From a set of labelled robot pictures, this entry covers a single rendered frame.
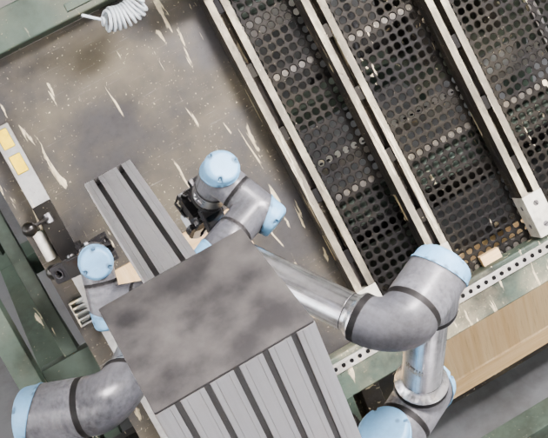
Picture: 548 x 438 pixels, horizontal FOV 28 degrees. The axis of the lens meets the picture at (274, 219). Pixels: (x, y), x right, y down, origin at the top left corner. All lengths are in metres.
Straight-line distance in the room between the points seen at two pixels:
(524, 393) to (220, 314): 2.48
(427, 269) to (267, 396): 0.58
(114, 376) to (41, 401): 0.14
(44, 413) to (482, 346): 1.79
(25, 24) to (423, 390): 1.31
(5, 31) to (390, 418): 1.32
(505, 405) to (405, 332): 1.96
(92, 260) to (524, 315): 1.63
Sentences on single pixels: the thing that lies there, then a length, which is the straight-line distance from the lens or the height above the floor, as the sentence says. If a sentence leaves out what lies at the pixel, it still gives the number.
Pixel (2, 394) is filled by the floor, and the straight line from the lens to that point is 4.74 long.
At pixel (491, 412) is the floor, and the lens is 3.89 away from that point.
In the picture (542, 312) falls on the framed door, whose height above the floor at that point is 0.40.
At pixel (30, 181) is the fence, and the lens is 2.84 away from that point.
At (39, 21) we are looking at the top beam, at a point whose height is 1.89.
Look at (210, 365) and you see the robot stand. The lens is 1.48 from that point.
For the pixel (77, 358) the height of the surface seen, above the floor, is 1.14.
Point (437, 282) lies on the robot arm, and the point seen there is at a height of 1.65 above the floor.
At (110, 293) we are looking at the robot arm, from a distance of 2.44.
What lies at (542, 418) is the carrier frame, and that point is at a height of 0.18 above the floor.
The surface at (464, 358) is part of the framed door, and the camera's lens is 3.54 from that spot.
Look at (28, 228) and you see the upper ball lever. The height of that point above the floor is 1.55.
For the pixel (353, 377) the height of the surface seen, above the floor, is 0.84.
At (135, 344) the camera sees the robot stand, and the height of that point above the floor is 2.03.
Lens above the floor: 3.07
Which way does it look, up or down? 39 degrees down
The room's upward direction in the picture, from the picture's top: 22 degrees counter-clockwise
